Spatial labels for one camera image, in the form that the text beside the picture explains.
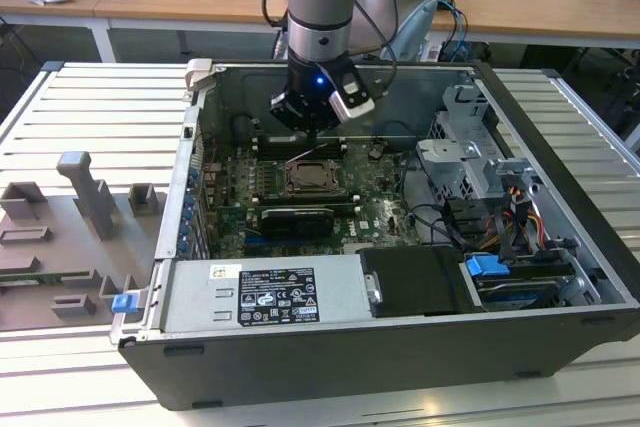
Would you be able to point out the thin metal locking lever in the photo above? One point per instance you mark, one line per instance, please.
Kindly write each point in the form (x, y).
(307, 153)

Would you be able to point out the silver green CPU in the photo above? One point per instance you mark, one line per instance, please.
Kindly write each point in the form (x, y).
(315, 176)

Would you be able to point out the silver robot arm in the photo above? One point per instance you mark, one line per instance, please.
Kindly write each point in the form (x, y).
(320, 7)

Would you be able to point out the CPU socket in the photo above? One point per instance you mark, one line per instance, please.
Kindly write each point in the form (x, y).
(316, 193)

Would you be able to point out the round coin cell battery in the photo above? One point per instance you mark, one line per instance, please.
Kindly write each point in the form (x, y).
(378, 150)

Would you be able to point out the black graphics card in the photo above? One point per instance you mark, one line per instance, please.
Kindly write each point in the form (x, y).
(300, 224)

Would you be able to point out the pale blue teach pendant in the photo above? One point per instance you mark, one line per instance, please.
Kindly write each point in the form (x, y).
(422, 22)

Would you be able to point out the green motherboard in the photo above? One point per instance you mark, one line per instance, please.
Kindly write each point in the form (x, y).
(380, 217)

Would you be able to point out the metal drive cage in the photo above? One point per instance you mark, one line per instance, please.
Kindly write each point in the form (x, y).
(450, 162)

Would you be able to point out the grey power supply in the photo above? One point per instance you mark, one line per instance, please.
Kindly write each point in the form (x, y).
(200, 297)

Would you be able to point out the hard disk in blue carrier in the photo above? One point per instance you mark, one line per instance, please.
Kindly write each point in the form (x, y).
(485, 267)

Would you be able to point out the black grey PC case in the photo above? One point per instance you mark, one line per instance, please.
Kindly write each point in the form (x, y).
(350, 367)

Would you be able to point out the blue case latch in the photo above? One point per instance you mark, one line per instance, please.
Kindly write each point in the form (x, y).
(125, 304)

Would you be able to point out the grey parts rack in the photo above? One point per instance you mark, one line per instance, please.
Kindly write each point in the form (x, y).
(60, 247)

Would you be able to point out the green RAM stick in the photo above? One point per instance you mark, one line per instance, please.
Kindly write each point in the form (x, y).
(30, 278)

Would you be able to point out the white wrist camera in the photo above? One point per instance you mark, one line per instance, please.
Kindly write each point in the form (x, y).
(357, 107)

